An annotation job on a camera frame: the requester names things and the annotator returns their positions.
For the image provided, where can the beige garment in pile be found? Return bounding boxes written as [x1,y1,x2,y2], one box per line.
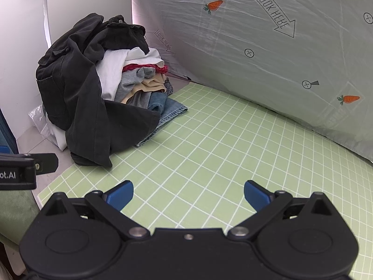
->
[120,73,166,104]

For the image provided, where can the clear plastic bag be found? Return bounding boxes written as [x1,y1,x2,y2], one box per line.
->
[28,105,53,142]

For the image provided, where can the grey garment in pile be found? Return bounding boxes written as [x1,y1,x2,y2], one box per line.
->
[114,68,155,102]

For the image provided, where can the blue denim jeans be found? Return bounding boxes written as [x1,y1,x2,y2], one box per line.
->
[136,78,188,147]

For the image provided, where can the grey carrot print cloth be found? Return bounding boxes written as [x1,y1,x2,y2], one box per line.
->
[133,0,372,159]

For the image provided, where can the red garment in pile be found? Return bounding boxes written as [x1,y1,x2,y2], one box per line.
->
[122,64,168,75]

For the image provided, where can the white garment in pile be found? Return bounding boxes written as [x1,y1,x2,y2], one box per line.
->
[95,47,165,101]

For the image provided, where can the black trousers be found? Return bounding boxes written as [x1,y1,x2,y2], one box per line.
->
[36,13,160,168]

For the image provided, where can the green grid cutting mat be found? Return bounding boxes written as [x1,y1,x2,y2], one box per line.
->
[35,84,372,279]

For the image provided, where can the white foam board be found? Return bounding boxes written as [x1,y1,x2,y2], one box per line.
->
[44,0,132,47]

